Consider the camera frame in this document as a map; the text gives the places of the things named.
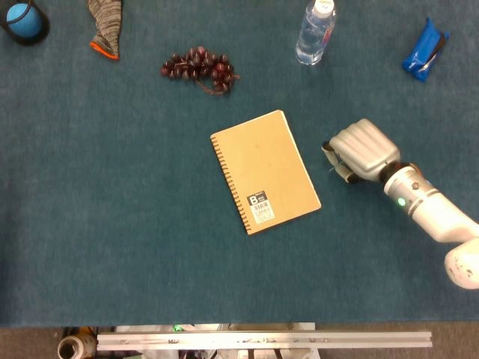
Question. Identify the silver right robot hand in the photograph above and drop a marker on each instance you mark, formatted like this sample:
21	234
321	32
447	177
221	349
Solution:
365	147

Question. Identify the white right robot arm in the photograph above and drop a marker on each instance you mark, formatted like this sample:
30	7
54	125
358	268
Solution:
430	209

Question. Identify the black mesh pen holder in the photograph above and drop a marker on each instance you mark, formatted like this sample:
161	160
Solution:
44	33

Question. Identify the dark red grape bunch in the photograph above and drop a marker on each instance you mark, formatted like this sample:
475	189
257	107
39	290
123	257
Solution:
204	65

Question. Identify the brown spiral notebook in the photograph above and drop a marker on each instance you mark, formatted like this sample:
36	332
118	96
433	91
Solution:
265	168

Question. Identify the aluminium profile rail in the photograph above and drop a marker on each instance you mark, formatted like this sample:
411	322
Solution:
262	341

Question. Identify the brown tape roll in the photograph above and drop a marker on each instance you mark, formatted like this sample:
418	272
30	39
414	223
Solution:
75	348

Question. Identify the grey sock with orange tip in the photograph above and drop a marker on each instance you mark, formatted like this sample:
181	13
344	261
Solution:
106	26

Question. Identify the blue ball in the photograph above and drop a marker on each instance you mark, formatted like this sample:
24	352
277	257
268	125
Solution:
22	20

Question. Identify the blue plastic packet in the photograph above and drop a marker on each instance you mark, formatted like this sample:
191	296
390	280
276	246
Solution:
421	52

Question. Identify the clear plastic water bottle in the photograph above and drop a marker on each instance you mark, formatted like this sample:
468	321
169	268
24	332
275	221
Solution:
312	37

